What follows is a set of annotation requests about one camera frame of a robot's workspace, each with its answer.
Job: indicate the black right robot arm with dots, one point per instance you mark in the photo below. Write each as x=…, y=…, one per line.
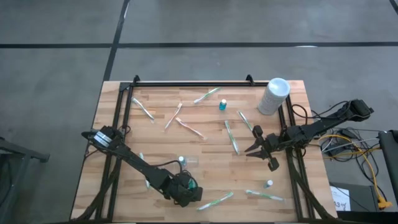
x=314, y=127

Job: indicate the dark grey stand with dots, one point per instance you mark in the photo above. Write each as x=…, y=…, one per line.
x=18, y=152

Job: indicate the green toothbrush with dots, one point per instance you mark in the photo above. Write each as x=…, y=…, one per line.
x=245, y=120
x=141, y=156
x=206, y=95
x=231, y=137
x=264, y=195
x=215, y=201

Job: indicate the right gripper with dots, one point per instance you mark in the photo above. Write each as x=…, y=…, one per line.
x=272, y=143

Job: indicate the blue mouthwash bottle white cap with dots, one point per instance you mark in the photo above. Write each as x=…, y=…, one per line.
x=222, y=106
x=268, y=184
x=182, y=160
x=192, y=185

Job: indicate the white toothbrush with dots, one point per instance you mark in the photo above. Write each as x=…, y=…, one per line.
x=143, y=109

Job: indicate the clear plastic bag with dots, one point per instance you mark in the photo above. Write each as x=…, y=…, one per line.
x=194, y=160

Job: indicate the black power brick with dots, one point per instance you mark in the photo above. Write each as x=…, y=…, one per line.
x=349, y=133

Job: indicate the black aluminium rig frame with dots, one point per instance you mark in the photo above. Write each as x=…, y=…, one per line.
x=202, y=84

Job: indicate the wrapped orange toothbrush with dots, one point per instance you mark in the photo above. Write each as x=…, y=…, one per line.
x=173, y=116
x=191, y=128

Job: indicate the black frame clamp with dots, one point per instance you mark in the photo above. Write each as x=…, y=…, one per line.
x=249, y=80
x=136, y=79

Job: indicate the black side table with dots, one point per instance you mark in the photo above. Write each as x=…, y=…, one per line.
x=390, y=155

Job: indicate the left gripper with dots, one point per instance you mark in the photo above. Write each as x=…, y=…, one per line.
x=183, y=197

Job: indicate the white paper label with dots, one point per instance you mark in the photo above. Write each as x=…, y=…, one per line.
x=340, y=196

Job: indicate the white wipes canister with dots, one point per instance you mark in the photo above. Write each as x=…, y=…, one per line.
x=273, y=96

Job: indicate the black box with label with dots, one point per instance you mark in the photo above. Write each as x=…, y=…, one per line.
x=363, y=196

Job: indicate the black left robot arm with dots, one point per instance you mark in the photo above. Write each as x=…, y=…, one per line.
x=136, y=160

